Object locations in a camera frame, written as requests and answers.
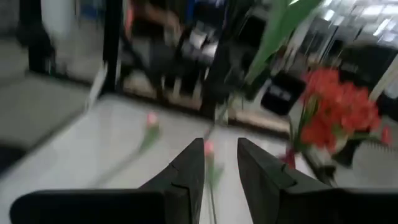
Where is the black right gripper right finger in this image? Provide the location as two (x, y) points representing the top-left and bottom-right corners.
(238, 138), (398, 224)

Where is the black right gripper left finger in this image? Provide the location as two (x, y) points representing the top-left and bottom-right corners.
(9, 138), (206, 224)

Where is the red artificial tulip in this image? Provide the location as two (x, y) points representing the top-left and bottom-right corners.
(244, 0), (324, 85)

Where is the red glass vase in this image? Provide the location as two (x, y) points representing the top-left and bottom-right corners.
(279, 147), (298, 170)

